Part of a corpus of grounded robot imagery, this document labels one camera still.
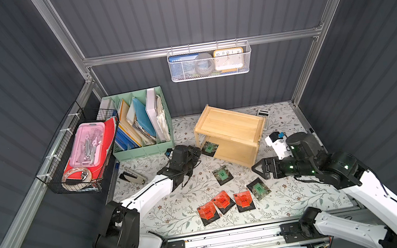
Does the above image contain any green tea bag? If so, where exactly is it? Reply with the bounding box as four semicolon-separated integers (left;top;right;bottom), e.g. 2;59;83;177
212;165;234;186
246;178;271;201
201;141;219;157

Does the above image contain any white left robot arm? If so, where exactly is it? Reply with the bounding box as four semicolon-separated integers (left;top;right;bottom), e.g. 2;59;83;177
92;145;202;248

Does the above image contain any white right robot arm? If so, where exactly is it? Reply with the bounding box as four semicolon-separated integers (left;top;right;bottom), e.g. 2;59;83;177
252;132;397;248

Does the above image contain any red tea bag right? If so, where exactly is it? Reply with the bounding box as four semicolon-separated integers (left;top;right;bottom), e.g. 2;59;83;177
234;190;256;213

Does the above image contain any red tea bag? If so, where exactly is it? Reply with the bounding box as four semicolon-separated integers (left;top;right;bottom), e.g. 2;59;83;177
212;190;235;215
197;202;220;226
234;190;256;213

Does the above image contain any light wooden two-tier shelf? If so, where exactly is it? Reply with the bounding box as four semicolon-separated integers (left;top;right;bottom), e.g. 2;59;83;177
194;105;265;168

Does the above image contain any red tea bag middle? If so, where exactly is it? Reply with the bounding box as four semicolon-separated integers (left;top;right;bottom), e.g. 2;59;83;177
212;190;235;215

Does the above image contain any red tea bag left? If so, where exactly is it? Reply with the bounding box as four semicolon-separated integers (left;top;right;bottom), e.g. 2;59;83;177
197;202;220;226

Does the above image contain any green file organizer box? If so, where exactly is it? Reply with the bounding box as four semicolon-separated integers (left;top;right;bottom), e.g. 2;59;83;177
97;86;175;162

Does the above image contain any white scientific calculator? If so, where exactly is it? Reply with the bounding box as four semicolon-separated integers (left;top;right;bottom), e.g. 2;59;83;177
256;109;270;132

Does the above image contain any red folder in basket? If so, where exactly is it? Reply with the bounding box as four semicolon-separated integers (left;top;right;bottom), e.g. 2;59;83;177
63;117;117;186

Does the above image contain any grey tape roll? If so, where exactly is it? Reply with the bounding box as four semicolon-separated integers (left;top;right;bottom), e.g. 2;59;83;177
194;53;215;76

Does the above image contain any pink plastic tool case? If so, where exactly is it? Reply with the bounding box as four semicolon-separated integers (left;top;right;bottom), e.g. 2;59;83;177
69;122;106;168

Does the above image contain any blue box in basket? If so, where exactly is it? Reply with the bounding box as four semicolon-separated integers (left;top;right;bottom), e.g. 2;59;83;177
167;54;198;82

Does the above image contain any white mesh hanging basket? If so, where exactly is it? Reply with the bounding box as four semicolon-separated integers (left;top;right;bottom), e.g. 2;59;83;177
166;40;252;83

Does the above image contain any yellow white alarm clock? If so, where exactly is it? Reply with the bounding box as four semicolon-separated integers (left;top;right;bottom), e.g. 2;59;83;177
213;47;245;72

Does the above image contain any clear tape dispenser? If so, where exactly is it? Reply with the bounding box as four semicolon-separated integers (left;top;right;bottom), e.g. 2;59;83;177
61;167;92;184

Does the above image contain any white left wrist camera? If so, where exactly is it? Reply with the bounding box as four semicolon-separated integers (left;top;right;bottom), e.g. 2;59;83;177
165;148;174;160

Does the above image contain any black wire wall basket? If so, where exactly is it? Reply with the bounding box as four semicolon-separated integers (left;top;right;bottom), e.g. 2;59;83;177
37;99;119;194

